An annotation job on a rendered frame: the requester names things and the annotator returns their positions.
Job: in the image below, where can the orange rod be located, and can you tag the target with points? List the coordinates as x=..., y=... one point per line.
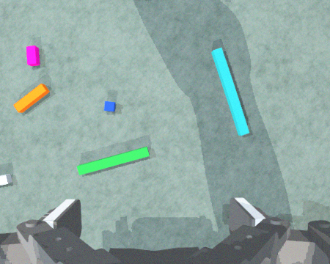
x=31, y=98

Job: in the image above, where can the small blue block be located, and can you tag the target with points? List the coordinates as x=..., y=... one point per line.
x=109, y=106

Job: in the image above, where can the turquoise rod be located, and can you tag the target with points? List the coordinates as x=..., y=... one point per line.
x=230, y=92

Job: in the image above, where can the green rod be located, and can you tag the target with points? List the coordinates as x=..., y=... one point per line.
x=113, y=160

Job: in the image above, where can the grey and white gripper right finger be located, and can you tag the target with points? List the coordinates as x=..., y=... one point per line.
x=265, y=240

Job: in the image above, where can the magenta block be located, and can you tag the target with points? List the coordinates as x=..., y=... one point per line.
x=33, y=58

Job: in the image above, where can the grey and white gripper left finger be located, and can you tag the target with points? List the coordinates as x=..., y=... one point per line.
x=43, y=242

